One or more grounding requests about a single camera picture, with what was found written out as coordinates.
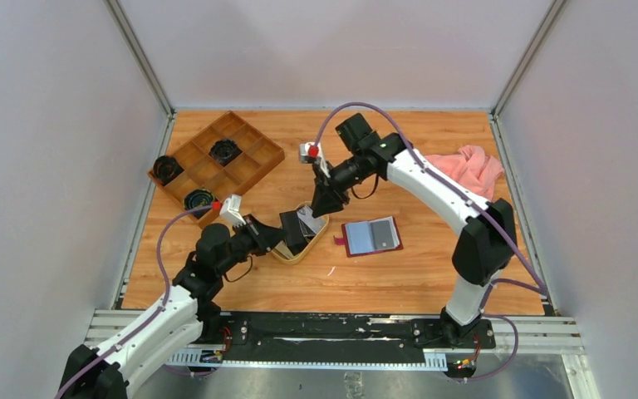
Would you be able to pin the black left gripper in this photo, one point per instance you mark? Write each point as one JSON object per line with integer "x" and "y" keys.
{"x": 264, "y": 237}

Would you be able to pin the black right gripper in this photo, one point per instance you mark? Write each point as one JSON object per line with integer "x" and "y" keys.
{"x": 327, "y": 199}

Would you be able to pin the gold card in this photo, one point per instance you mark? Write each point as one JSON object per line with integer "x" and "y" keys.
{"x": 283, "y": 253}

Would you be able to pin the beige oval tray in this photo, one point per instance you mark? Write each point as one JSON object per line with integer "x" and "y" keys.
{"x": 313, "y": 229}

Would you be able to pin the red leather card holder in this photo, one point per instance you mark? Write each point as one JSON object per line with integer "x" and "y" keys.
{"x": 369, "y": 237}

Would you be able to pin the silver VIP card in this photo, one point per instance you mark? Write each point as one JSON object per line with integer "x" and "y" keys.
{"x": 384, "y": 234}

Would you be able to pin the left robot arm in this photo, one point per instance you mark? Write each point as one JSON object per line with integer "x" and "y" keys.
{"x": 186, "y": 312}

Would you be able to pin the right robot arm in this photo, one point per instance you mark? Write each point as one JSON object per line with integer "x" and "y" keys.
{"x": 485, "y": 230}

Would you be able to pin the black round part lower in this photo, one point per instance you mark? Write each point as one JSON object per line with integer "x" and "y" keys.
{"x": 198, "y": 198}

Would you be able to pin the black round part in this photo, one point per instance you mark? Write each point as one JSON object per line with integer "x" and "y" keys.
{"x": 224, "y": 151}
{"x": 198, "y": 198}
{"x": 165, "y": 169}

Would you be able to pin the brown wooden divided tray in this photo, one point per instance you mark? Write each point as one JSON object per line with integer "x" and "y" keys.
{"x": 260, "y": 136}

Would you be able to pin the black round part upper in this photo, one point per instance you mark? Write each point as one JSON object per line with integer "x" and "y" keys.
{"x": 224, "y": 151}

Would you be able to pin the black round part left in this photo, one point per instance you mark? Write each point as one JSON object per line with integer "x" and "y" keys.
{"x": 165, "y": 169}

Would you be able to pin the pink cloth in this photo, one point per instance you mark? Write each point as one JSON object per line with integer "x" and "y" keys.
{"x": 472, "y": 168}

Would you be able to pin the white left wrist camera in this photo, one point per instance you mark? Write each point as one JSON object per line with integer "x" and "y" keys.
{"x": 230, "y": 210}

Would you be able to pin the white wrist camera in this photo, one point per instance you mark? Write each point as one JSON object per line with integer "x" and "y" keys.
{"x": 312, "y": 153}
{"x": 230, "y": 210}

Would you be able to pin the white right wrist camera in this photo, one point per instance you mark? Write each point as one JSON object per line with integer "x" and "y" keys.
{"x": 312, "y": 153}

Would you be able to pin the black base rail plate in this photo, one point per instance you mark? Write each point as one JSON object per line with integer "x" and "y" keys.
{"x": 254, "y": 339}

